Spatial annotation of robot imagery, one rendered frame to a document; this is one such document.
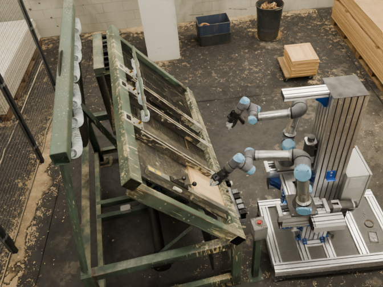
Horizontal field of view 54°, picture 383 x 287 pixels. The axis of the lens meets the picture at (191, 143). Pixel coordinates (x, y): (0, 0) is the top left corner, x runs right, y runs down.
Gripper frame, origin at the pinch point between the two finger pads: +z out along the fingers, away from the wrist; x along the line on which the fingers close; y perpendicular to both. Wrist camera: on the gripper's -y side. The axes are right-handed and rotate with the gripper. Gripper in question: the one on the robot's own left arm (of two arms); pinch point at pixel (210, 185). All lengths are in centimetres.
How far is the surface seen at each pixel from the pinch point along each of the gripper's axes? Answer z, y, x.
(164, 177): 13.5, -21.7, 24.4
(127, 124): 2, -33, 70
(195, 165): 23.0, 34.6, 26.6
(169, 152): 18.3, 9.8, 45.4
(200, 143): 31, 80, 49
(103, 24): 192, 346, 449
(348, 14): -121, 489, 122
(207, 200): 23.5, 16.3, -5.1
